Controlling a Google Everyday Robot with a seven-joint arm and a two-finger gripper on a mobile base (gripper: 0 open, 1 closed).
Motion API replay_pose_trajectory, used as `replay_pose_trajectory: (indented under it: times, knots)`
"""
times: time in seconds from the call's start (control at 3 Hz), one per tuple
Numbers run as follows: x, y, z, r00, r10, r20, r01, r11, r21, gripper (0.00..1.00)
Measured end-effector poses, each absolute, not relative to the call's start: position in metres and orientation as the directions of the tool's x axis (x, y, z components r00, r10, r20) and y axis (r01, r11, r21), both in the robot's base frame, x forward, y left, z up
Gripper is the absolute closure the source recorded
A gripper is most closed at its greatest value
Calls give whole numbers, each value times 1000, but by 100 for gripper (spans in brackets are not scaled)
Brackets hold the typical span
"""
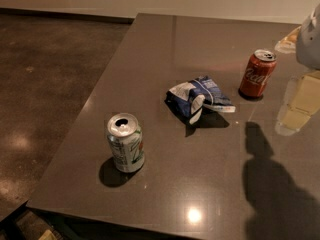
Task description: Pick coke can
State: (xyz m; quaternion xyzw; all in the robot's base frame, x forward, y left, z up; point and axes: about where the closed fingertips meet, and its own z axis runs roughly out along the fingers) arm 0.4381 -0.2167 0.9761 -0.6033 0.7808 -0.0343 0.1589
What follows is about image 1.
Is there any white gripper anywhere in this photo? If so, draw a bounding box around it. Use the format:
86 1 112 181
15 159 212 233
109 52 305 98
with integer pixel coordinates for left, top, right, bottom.
275 4 320 136

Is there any blue white chip bag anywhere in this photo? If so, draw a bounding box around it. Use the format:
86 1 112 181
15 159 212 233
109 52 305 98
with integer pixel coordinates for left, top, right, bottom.
165 76 236 125

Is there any silver green soda can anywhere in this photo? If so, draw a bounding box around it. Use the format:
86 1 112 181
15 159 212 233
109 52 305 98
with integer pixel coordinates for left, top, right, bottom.
106 113 145 173

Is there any red coke can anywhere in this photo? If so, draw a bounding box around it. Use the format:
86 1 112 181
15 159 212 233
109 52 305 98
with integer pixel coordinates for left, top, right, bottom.
238 49 277 100

